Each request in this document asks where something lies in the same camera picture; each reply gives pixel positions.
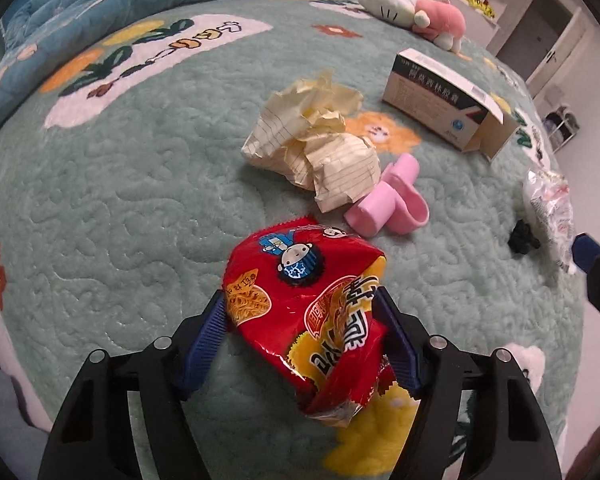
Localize blue bow print quilt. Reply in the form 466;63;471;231
0;0;383;143

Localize crumpled lined paper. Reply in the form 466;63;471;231
241;71;382;213

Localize white medicine box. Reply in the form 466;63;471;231
381;48;519;162

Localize green flower print bedspread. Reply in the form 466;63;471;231
0;0;588;480

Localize white shelf rack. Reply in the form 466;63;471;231
542;105;581;153

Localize red snack packet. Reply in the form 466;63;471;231
221;216;406;428

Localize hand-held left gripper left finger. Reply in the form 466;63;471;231
37;291;229;480

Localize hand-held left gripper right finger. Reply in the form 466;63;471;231
372;287;563;480

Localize pink plastic holder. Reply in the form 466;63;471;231
344;153;430;237

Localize white door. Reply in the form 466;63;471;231
525;7;583;96

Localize black hair tie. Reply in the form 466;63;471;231
507;218;542;256

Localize yellow bag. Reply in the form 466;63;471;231
457;0;498;20

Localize silvery plastic wrapper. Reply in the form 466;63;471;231
522;169;578;275

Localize white and pink plush toy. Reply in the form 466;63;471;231
358;0;467;52

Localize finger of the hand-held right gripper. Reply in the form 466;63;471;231
570;232;600;336

